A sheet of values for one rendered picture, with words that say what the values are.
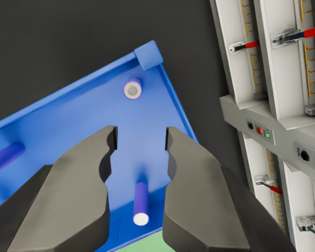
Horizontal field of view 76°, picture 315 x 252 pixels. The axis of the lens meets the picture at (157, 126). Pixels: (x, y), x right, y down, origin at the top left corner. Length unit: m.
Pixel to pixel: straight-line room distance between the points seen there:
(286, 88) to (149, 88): 0.31
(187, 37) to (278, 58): 0.37
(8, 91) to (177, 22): 0.63
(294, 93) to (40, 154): 0.46
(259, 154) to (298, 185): 0.19
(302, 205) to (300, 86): 0.29
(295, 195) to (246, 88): 0.30
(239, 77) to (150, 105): 0.42
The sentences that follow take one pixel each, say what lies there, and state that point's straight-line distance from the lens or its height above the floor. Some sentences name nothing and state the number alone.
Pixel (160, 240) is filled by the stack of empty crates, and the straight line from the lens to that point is 0.60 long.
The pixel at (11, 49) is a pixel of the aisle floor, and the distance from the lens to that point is 0.86.
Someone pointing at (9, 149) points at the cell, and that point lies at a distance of 0.30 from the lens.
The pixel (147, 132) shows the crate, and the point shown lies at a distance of 0.27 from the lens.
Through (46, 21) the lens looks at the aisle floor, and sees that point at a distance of 0.81.
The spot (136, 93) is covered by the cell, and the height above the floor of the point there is 0.55.
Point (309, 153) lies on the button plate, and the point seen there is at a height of 0.43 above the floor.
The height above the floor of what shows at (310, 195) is 0.36.
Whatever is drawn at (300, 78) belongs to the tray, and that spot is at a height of 0.36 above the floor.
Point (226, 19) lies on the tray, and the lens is 0.64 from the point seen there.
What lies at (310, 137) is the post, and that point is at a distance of 0.43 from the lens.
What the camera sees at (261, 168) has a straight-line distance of 0.77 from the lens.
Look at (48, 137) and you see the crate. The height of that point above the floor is 0.48.
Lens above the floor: 0.74
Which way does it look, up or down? 73 degrees down
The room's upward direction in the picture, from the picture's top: 167 degrees clockwise
